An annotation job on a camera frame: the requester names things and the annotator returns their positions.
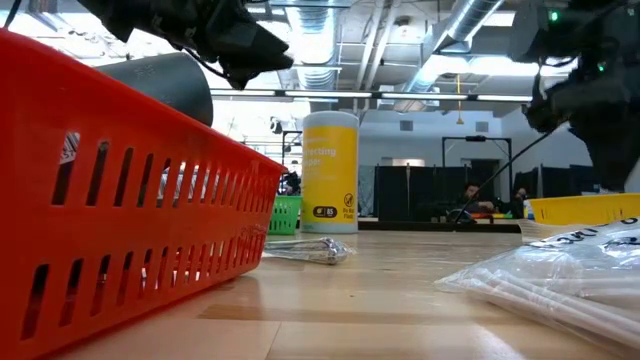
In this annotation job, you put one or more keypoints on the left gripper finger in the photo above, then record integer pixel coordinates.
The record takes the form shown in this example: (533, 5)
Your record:
(255, 55)

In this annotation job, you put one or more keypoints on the white vanity pack bag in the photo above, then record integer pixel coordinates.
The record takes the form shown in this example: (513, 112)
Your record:
(550, 280)
(535, 232)

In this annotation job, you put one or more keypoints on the small metal tool clear packet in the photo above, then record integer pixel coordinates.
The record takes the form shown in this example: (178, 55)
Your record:
(320, 251)

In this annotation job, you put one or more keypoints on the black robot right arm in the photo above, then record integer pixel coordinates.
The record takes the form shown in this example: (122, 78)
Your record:
(590, 30)

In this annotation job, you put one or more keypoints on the long white strip light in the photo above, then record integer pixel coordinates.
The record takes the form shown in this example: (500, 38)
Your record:
(425, 96)
(500, 98)
(250, 92)
(325, 94)

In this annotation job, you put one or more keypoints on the yellow plastic slotted basket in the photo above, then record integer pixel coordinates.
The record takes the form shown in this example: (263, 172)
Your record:
(585, 207)

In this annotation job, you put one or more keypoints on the red plastic slotted basket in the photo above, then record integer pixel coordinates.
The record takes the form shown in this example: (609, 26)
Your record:
(150, 130)

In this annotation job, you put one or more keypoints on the person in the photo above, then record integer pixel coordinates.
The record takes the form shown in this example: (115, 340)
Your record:
(521, 197)
(472, 197)

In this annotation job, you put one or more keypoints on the white bottle blue label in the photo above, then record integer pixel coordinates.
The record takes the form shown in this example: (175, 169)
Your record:
(528, 210)

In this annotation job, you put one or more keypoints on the yellow wipes canister white lid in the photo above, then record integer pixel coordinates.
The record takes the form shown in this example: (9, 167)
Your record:
(330, 175)

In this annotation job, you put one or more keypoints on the yellow hanging pendant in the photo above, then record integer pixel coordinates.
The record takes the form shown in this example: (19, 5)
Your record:
(459, 120)

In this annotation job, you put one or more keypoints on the green plastic slotted basket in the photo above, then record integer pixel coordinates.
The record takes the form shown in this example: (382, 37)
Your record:
(287, 215)

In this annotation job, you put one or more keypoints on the black partition panels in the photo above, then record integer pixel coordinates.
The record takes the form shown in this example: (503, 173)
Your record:
(400, 195)

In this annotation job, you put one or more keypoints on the silver ribbed ventilation duct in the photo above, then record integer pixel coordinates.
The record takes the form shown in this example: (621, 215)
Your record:
(315, 50)

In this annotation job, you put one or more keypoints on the small black distant frame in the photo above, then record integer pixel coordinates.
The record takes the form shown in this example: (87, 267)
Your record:
(283, 150)

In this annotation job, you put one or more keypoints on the black distant station frame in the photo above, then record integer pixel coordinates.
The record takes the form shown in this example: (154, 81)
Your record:
(475, 138)

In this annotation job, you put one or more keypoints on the silver smooth ventilation duct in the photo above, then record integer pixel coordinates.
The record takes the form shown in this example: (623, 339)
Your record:
(470, 17)

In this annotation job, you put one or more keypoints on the black aluminium table frame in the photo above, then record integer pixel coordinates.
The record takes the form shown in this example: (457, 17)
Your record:
(425, 227)

